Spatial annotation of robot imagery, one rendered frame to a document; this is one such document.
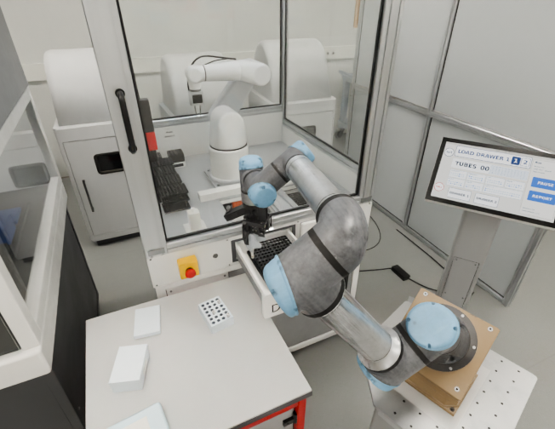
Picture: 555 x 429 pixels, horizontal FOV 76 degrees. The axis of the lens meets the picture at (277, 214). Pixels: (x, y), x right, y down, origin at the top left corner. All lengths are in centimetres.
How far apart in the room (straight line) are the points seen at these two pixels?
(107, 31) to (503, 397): 151
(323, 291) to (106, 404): 79
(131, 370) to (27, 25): 363
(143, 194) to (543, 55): 210
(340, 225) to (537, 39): 198
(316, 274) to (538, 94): 200
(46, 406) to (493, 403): 144
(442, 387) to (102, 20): 134
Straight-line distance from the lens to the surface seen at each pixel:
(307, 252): 66
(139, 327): 139
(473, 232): 197
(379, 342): 90
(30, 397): 155
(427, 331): 97
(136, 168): 121
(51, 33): 433
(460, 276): 212
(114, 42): 113
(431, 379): 119
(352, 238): 66
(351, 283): 199
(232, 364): 124
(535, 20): 251
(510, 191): 182
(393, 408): 121
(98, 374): 134
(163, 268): 143
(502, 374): 140
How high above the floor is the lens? 177
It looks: 32 degrees down
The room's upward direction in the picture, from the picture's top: straight up
